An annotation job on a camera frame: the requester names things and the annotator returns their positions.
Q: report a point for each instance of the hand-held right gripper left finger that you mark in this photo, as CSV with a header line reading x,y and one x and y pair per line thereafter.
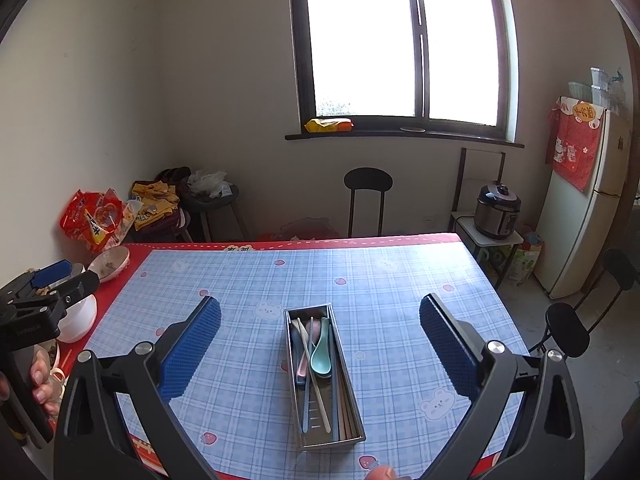
x,y
192,345

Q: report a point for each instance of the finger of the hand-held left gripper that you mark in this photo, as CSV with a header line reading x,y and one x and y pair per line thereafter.
x,y
75,287
50,272

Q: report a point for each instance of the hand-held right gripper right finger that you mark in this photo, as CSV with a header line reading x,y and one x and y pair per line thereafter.
x,y
447,345

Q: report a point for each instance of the pink spoon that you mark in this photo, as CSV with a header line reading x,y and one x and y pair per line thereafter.
x,y
301,367

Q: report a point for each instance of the metal utensil box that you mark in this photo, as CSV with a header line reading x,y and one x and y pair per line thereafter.
x,y
347,410

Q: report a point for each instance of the green spoon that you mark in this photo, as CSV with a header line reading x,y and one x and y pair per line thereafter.
x,y
321,355

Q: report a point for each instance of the blue spoon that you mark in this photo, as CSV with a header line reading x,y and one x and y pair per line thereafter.
x,y
306,405

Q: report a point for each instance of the white spoon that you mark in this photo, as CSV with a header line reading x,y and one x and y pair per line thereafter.
x,y
320,405

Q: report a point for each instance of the person's left hand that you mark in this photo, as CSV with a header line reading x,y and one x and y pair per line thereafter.
x,y
44,385

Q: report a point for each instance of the person's right hand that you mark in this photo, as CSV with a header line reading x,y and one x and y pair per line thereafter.
x,y
382,474

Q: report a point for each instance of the plain white bowl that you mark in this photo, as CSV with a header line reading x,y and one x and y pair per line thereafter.
x,y
80,320

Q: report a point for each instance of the patterned ceramic bowl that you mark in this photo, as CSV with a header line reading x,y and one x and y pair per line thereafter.
x,y
110,262

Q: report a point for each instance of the red snack bag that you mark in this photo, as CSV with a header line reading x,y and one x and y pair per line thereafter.
x,y
92,222

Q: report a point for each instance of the blue plaid tablecloth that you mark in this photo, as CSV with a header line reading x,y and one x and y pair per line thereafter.
x,y
380,280

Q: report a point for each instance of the small white table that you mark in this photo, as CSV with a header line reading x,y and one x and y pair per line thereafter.
x,y
480,235

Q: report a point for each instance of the yellow clothes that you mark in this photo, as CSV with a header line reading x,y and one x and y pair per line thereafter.
x,y
152,202

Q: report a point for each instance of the black round chair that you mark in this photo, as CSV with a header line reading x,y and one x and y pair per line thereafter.
x,y
620,267
567,330

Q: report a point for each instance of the silver rice cooker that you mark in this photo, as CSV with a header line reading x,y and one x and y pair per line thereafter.
x,y
496,212

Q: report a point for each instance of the dark grey stool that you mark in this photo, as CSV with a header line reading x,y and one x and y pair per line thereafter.
x,y
215,202

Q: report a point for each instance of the white plastic bag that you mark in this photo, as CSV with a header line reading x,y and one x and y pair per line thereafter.
x,y
207,184

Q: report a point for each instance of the white fridge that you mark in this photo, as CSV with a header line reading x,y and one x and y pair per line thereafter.
x,y
575,240

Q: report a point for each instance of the black round stool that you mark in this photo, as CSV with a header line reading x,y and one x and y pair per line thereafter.
x,y
368,179

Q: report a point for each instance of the dark window sill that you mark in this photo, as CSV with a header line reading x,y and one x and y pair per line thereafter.
x,y
400,137

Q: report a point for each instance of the small round dish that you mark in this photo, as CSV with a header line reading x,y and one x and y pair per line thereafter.
x,y
414,128

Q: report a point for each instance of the red printed cloth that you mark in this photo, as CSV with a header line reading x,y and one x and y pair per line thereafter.
x,y
575,150

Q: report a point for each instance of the yellow snack packet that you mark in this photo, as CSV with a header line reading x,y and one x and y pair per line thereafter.
x,y
327,125

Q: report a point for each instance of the white bowl on fridge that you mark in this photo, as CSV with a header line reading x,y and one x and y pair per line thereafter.
x,y
580,91

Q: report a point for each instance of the clear plastic containers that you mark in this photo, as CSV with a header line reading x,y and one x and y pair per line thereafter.
x,y
605,87

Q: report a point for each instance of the dark framed window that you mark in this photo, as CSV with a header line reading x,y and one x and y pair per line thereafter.
x,y
400,35

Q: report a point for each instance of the black metal frame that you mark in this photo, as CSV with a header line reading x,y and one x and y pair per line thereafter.
x,y
462,180

